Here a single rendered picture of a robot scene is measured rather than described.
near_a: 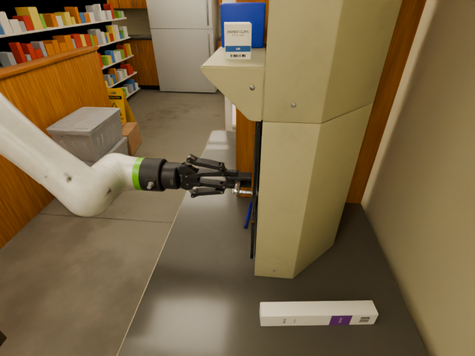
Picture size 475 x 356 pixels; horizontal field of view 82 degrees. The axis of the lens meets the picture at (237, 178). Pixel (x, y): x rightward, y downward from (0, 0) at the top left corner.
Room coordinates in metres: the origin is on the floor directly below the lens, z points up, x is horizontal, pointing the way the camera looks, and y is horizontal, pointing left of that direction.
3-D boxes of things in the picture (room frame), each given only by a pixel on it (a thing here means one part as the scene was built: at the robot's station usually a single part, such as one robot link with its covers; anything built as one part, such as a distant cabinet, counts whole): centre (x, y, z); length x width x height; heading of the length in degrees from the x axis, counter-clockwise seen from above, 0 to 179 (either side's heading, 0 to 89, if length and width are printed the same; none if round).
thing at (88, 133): (2.47, 1.44, 0.49); 0.60 x 0.42 x 0.33; 174
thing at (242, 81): (0.66, -0.01, 1.46); 0.32 x 0.11 x 0.10; 174
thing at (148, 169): (0.63, 0.23, 1.20); 0.12 x 0.06 x 0.09; 174
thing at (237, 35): (0.59, 0.00, 1.54); 0.05 x 0.05 x 0.06; 3
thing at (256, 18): (0.75, -0.02, 1.56); 0.10 x 0.10 x 0.09; 84
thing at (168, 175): (0.62, 0.15, 1.20); 0.09 x 0.07 x 0.08; 84
